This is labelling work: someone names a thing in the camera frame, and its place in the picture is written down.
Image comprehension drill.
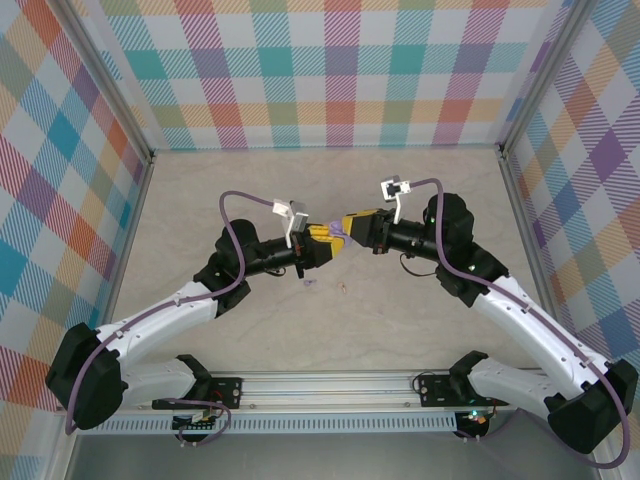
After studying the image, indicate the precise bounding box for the electronics board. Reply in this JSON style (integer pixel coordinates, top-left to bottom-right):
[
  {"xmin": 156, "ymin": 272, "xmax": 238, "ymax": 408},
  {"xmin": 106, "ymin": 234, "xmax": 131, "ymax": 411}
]
[
  {"xmin": 458, "ymin": 407, "xmax": 494, "ymax": 427},
  {"xmin": 172, "ymin": 409, "xmax": 224, "ymax": 434}
]

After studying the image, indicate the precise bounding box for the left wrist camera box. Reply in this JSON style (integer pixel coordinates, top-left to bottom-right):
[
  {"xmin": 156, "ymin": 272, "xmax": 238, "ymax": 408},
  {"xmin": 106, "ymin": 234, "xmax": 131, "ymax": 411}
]
[{"xmin": 272, "ymin": 198, "xmax": 310, "ymax": 247}]

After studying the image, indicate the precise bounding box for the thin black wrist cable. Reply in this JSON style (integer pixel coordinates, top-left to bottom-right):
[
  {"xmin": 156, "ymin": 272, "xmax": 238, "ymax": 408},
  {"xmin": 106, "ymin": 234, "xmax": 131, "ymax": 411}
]
[{"xmin": 401, "ymin": 252, "xmax": 441, "ymax": 279}]

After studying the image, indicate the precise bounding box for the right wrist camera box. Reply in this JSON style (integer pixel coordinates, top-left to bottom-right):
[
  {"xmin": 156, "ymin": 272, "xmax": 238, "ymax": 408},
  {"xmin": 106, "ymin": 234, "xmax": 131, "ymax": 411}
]
[{"xmin": 378, "ymin": 174, "xmax": 414, "ymax": 226}]

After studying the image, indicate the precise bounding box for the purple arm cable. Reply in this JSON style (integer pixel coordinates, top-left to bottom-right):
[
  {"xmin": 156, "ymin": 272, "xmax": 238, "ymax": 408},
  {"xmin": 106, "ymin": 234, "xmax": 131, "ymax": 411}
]
[
  {"xmin": 64, "ymin": 189, "xmax": 276, "ymax": 447},
  {"xmin": 410, "ymin": 178, "xmax": 632, "ymax": 470}
]

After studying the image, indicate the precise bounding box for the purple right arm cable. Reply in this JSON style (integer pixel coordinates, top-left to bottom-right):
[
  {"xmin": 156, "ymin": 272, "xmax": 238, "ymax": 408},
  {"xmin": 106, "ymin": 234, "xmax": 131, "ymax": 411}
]
[{"xmin": 410, "ymin": 178, "xmax": 632, "ymax": 470}]

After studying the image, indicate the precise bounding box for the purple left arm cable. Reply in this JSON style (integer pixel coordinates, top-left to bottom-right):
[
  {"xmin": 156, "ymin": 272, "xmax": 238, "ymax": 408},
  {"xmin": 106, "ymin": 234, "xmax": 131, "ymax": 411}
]
[{"xmin": 64, "ymin": 189, "xmax": 276, "ymax": 447}]

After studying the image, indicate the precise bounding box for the right electronics board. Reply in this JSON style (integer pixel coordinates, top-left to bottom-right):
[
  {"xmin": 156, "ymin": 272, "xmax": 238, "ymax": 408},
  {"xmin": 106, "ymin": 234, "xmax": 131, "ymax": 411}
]
[{"xmin": 458, "ymin": 407, "xmax": 494, "ymax": 427}]

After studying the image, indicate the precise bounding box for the aluminium frame post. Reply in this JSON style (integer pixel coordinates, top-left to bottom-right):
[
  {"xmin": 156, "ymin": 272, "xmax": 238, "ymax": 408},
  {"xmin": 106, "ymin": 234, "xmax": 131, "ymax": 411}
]
[
  {"xmin": 53, "ymin": 0, "xmax": 155, "ymax": 165},
  {"xmin": 498, "ymin": 0, "xmax": 595, "ymax": 157}
]

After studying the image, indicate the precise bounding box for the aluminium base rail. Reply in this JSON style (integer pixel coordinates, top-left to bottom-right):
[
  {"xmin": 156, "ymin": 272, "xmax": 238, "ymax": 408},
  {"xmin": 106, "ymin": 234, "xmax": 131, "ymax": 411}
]
[{"xmin": 54, "ymin": 368, "xmax": 609, "ymax": 415}]

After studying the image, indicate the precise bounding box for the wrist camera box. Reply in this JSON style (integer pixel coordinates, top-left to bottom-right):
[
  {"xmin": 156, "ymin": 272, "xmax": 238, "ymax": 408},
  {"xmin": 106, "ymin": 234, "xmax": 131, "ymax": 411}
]
[
  {"xmin": 272, "ymin": 198, "xmax": 310, "ymax": 247},
  {"xmin": 378, "ymin": 174, "xmax": 414, "ymax": 226}
]

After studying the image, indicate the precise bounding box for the purple earbud charging case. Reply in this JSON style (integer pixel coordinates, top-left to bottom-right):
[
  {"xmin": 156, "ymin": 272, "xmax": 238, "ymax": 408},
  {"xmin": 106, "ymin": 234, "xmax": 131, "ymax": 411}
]
[{"xmin": 327, "ymin": 217, "xmax": 354, "ymax": 247}]

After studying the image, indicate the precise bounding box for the left electronics board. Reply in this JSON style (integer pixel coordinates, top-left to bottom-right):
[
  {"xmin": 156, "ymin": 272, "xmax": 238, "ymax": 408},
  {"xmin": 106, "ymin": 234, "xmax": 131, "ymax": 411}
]
[{"xmin": 172, "ymin": 409, "xmax": 224, "ymax": 434}]

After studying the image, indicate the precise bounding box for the aluminium side rail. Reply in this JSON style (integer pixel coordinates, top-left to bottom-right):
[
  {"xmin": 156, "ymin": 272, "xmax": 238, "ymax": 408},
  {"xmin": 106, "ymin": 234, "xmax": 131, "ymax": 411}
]
[
  {"xmin": 499, "ymin": 149, "xmax": 564, "ymax": 331},
  {"xmin": 97, "ymin": 152, "xmax": 156, "ymax": 331}
]

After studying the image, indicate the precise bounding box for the slotted grey cable duct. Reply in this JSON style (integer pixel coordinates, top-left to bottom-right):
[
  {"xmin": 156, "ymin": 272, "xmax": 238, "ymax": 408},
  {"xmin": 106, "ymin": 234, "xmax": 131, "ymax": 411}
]
[{"xmin": 94, "ymin": 412, "xmax": 459, "ymax": 435}]

